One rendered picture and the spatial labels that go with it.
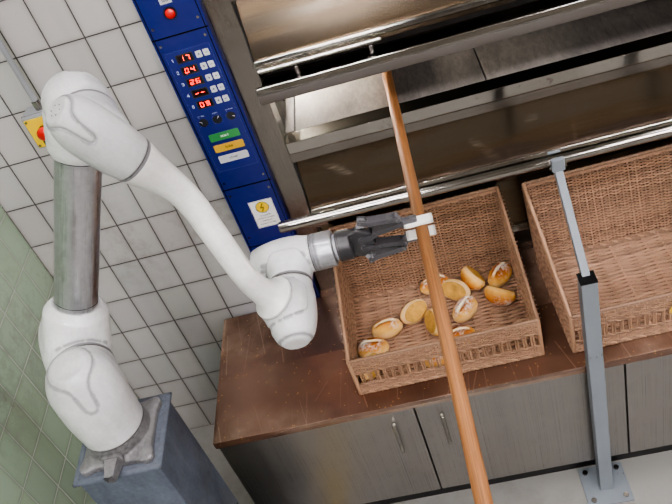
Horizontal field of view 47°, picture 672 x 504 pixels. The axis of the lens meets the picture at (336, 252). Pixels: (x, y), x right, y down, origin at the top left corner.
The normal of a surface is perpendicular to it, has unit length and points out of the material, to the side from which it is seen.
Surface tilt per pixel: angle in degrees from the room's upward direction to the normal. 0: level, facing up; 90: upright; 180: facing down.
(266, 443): 90
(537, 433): 90
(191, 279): 90
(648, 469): 0
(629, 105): 70
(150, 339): 90
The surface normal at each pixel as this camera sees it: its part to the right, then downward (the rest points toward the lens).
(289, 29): -0.05, 0.36
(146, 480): 0.05, 0.65
